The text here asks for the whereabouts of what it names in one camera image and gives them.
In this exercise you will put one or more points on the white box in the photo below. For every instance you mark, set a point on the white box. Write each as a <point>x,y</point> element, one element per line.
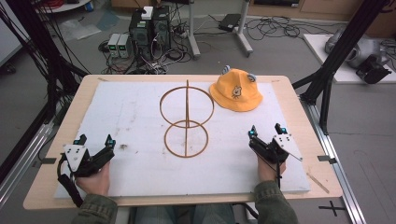
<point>147,13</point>

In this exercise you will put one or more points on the grey tape piece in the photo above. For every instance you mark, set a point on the grey tape piece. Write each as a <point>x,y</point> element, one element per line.
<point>49,160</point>
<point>327,159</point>

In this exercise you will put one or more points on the person's right hand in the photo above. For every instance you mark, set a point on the person's right hand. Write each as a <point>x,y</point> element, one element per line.
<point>267,171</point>

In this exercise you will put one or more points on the black computer tower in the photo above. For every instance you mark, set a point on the black computer tower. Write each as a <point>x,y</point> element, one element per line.
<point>162,28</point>
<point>140,34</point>

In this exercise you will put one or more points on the black flat box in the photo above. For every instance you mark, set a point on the black flat box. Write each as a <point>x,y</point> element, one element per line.
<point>229,22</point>

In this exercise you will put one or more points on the person's legs in jeans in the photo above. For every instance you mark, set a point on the person's legs in jeans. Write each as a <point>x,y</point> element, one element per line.
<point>186,214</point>

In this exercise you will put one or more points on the aluminium rail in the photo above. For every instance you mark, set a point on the aluminium rail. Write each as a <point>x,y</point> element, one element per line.
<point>333,155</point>
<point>21,161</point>

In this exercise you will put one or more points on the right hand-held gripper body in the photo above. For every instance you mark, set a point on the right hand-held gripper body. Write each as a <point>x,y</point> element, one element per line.
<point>271,151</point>

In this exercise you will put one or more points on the person's left hand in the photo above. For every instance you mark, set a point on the person's left hand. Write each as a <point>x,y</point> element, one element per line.
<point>96,183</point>

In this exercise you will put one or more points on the clear plastic sheet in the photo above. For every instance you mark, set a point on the clear plastic sheet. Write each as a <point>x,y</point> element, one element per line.
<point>79,29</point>

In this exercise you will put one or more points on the black device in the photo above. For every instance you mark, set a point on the black device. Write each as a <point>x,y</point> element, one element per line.
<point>372,70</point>

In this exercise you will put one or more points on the black tape cross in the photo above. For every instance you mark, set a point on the black tape cross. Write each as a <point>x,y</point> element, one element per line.
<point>332,208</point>

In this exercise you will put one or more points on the white foam board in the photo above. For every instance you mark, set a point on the white foam board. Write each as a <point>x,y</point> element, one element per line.
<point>137,130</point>

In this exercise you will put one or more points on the yellow bucket hat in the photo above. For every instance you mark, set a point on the yellow bucket hat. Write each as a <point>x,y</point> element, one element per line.
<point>236,90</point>

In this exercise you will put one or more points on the thin wooden stick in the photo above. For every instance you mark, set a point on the thin wooden stick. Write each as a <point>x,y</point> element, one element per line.
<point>317,183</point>

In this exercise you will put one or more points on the grey desk leg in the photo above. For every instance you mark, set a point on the grey desk leg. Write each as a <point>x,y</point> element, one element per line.
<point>244,31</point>
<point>193,31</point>

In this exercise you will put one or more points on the grey power supply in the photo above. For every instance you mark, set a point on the grey power supply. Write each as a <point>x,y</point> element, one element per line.
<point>125,46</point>
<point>113,45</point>

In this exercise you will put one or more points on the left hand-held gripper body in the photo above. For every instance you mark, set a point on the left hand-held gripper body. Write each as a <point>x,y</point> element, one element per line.
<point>93,161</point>

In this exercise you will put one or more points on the white platform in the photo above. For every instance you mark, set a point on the white platform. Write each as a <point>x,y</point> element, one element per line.
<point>320,53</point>

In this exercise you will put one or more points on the grey robot shell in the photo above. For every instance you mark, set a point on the grey robot shell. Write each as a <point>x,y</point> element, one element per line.
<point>361,49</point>

